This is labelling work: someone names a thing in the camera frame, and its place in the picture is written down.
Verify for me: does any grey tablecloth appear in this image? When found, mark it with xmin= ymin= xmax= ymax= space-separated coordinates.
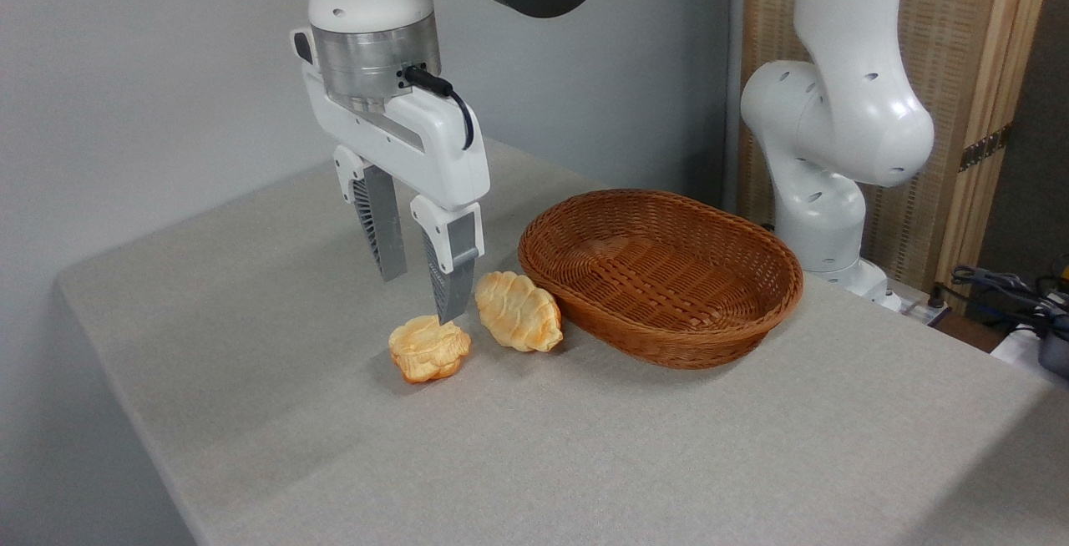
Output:
xmin=55 ymin=139 xmax=1069 ymax=546

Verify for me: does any white power strip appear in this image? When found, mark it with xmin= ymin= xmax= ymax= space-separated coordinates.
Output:
xmin=887 ymin=279 xmax=953 ymax=327

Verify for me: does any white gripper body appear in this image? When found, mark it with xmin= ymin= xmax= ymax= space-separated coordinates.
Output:
xmin=290 ymin=26 xmax=492 ymax=212

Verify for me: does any small golden bread roll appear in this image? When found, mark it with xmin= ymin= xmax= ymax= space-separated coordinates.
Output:
xmin=388 ymin=315 xmax=474 ymax=385

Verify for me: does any large golden bread roll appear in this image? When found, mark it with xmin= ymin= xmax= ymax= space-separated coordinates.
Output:
xmin=474 ymin=270 xmax=565 ymax=354

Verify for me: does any grey device housing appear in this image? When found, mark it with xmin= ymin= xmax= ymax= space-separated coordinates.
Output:
xmin=1037 ymin=312 xmax=1069 ymax=381

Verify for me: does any black cable bundle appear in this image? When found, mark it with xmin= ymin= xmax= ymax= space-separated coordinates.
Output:
xmin=947 ymin=264 xmax=1069 ymax=323

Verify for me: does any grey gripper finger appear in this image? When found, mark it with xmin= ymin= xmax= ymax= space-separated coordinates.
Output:
xmin=332 ymin=144 xmax=409 ymax=284
xmin=408 ymin=193 xmax=486 ymax=326

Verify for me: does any wooden rattan folding screen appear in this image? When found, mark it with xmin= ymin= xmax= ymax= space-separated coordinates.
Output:
xmin=737 ymin=0 xmax=1058 ymax=293

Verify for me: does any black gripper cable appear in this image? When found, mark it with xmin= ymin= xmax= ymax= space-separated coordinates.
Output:
xmin=403 ymin=65 xmax=476 ymax=152

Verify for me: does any brass screen hinge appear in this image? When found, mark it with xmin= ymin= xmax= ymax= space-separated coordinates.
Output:
xmin=958 ymin=123 xmax=1014 ymax=174

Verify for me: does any brown wicker basket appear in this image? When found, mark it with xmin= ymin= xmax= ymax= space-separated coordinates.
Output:
xmin=517 ymin=188 xmax=805 ymax=372

